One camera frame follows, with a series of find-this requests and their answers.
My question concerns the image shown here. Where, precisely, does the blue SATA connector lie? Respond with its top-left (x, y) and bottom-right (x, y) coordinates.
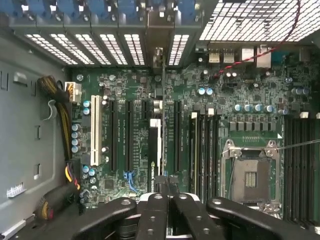
top-left (123, 169), bottom-right (139, 194)

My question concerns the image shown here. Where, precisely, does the black RAM slot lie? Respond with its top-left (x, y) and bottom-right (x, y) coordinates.
top-left (284, 117), bottom-right (292, 223)
top-left (199, 113), bottom-right (207, 198)
top-left (300, 117), bottom-right (309, 223)
top-left (309, 117), bottom-right (317, 223)
top-left (292, 117), bottom-right (300, 223)
top-left (214, 113), bottom-right (221, 198)

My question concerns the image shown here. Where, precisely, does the installed black RAM stick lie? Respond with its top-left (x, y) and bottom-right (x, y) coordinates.
top-left (189, 111), bottom-right (199, 198)

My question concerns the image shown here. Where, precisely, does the CPU socket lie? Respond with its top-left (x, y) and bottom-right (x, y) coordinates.
top-left (221, 139), bottom-right (283, 205)

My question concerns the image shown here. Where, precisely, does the metal socket cover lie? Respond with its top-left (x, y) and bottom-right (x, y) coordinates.
top-left (246, 201), bottom-right (285, 221)

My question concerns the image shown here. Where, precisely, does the white expansion slot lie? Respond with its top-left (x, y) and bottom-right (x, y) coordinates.
top-left (89, 94), bottom-right (105, 168)

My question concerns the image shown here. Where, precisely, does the short black expansion slot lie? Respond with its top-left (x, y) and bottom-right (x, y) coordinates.
top-left (141, 100), bottom-right (149, 121)

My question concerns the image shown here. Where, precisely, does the thin metal locking lever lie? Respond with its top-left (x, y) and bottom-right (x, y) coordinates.
top-left (274, 139), bottom-right (320, 152)

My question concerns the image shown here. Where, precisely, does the green motherboard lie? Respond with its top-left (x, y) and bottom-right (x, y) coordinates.
top-left (69, 46), bottom-right (320, 226)

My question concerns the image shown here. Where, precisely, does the white power connector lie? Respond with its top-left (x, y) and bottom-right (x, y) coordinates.
top-left (64, 81), bottom-right (83, 105)

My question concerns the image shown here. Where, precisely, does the silver USB port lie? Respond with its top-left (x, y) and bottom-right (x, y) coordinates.
top-left (222, 46), bottom-right (235, 64)
top-left (208, 46), bottom-right (221, 64)

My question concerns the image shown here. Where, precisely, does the perforated metal slot cover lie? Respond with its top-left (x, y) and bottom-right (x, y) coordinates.
top-left (123, 33), bottom-right (146, 66)
top-left (24, 33), bottom-right (79, 66)
top-left (99, 33), bottom-right (129, 66)
top-left (167, 33), bottom-right (190, 66)
top-left (49, 33), bottom-right (100, 66)
top-left (74, 33), bottom-right (112, 66)

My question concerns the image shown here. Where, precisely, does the silver network port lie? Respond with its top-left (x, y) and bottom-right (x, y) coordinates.
top-left (255, 44), bottom-right (273, 69)

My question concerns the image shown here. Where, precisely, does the open grey PC case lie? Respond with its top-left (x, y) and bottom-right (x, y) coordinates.
top-left (0, 0), bottom-right (320, 240)

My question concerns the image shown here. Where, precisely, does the blue card retention latch row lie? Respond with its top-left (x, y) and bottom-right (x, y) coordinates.
top-left (0, 0), bottom-right (198, 25)

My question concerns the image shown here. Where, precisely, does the black yellow power cable bundle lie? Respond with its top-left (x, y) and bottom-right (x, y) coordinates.
top-left (33, 75), bottom-right (83, 222)

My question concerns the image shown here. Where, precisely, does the red black twisted wire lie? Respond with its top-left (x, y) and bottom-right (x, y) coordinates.
top-left (213, 0), bottom-right (303, 78)

